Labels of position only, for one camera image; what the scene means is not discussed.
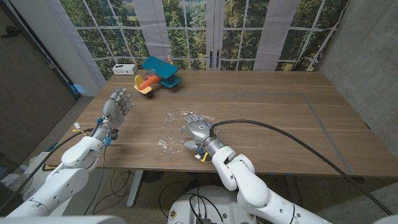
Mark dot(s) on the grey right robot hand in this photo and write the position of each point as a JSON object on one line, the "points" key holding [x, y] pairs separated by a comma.
{"points": [[200, 132]]}

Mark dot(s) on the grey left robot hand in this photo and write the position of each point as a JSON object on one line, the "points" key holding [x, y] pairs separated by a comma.
{"points": [[113, 112]]}

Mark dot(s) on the clear plastic wrap sheet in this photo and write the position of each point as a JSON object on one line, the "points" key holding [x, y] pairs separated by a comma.
{"points": [[171, 140]]}

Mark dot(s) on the teal orange toy plane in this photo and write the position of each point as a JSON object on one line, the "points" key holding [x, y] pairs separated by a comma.
{"points": [[160, 67]]}

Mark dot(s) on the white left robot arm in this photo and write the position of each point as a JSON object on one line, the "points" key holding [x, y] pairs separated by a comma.
{"points": [[62, 180]]}

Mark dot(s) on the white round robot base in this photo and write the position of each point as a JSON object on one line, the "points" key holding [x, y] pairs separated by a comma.
{"points": [[214, 205]]}

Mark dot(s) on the white power strip box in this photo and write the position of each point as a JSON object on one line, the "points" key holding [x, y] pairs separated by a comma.
{"points": [[124, 69]]}

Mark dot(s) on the black round floor object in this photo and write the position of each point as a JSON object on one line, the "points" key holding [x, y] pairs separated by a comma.
{"points": [[152, 176]]}

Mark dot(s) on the grey metal table leg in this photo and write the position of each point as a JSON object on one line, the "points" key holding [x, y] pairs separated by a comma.
{"points": [[292, 189], [135, 189]]}

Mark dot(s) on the white floor sheet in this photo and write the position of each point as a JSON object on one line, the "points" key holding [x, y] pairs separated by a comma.
{"points": [[31, 165]]}

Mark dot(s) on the printed forest window backdrop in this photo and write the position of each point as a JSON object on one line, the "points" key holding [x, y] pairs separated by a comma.
{"points": [[186, 31]]}

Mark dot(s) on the white sneaker shoe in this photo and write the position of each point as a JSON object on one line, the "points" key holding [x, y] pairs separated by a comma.
{"points": [[17, 185]]}

